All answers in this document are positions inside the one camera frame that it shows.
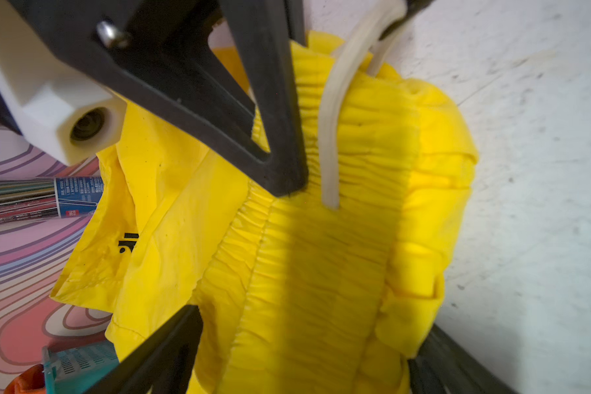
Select teal plastic basket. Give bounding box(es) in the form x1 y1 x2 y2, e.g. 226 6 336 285
42 341 119 394

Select yellow shorts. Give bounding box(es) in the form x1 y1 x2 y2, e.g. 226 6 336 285
51 32 478 393

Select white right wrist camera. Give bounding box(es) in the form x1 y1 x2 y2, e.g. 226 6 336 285
0 1 126 165

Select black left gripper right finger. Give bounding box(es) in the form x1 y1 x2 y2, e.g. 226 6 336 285
408 325 515 394

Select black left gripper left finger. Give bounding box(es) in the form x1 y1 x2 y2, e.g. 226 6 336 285
88 305 204 393

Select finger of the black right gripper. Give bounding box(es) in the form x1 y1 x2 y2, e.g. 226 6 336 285
13 1 308 197

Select orange cloth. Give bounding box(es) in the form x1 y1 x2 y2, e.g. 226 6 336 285
3 364 47 394

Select tall blue lid pencil tube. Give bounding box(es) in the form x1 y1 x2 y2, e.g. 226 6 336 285
0 177 104 224

